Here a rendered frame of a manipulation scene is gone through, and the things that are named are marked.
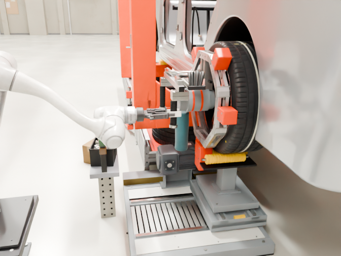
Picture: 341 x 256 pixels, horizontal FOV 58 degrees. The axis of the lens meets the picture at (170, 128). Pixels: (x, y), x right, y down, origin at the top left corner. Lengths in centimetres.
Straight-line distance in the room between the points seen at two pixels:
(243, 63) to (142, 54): 78
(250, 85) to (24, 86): 106
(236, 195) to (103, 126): 105
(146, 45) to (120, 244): 128
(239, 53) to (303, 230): 125
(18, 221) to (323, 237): 180
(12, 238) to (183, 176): 130
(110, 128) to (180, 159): 92
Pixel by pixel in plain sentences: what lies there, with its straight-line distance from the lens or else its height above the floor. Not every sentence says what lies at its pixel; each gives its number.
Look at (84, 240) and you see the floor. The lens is 208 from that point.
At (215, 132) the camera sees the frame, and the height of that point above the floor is 74.
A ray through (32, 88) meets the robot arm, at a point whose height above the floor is 100.
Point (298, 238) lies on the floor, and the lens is 221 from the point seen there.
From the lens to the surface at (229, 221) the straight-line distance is 195.
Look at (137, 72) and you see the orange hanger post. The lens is 214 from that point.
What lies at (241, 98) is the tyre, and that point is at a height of 94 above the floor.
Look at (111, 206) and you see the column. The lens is 218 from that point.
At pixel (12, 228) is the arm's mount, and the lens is 176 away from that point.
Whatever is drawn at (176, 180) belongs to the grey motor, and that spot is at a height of 9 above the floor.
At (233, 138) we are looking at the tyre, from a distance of 163.
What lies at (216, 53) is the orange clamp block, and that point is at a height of 114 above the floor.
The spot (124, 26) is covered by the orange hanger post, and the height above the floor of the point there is 116.
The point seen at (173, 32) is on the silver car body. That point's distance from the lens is 418.
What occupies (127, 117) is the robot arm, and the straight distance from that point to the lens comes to 155.
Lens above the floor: 132
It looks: 21 degrees down
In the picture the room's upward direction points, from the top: 1 degrees clockwise
